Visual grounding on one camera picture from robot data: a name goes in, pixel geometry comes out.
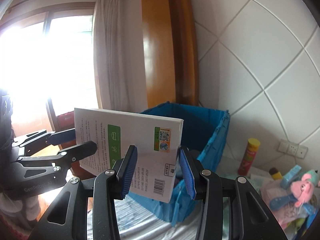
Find white green book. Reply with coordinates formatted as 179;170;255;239
74;108;183;203

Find striped bed sheet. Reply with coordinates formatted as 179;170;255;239
86;154;296;240

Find yellow green plush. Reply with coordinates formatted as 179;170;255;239
285;218;306;234

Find yellow black toy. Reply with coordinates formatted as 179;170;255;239
269;167;283;180

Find teal small box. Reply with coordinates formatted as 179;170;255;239
280;165;302;190

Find pink pig plush teal hat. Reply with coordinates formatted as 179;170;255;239
290;170;319;207

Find red yellow chips can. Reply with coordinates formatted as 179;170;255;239
238;138;260;176

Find blue plastic storage crate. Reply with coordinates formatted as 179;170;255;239
129;102;230;226

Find white wall sockets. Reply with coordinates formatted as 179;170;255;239
277;139;308;159

